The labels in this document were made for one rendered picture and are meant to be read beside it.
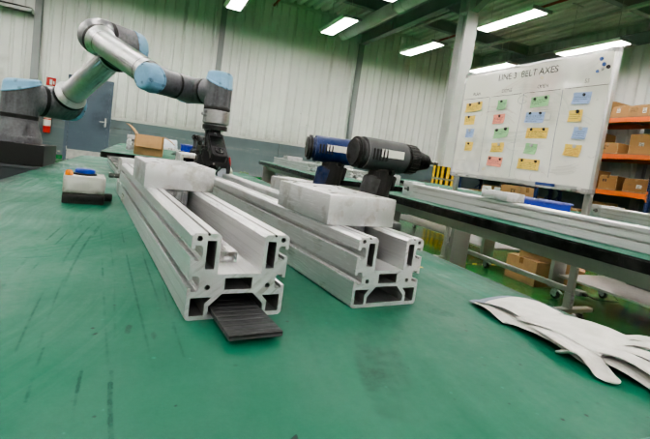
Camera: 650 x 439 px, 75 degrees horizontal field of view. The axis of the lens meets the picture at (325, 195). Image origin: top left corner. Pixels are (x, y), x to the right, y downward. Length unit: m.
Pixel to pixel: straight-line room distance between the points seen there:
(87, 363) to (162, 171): 0.41
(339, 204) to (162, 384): 0.31
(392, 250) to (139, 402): 0.35
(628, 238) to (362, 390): 1.54
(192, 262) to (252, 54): 12.38
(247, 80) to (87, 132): 4.35
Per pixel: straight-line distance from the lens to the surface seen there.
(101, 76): 1.74
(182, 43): 12.54
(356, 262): 0.50
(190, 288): 0.42
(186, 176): 0.73
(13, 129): 1.84
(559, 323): 0.57
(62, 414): 0.32
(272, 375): 0.35
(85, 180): 1.04
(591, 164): 3.44
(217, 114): 1.25
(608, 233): 1.83
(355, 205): 0.56
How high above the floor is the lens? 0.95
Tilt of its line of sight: 5 degrees down
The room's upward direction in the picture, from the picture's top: 8 degrees clockwise
